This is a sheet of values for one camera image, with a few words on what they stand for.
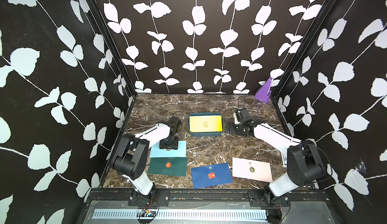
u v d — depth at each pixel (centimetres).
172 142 79
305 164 45
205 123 98
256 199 73
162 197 75
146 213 70
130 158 47
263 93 114
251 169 84
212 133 96
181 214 70
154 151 91
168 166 84
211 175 82
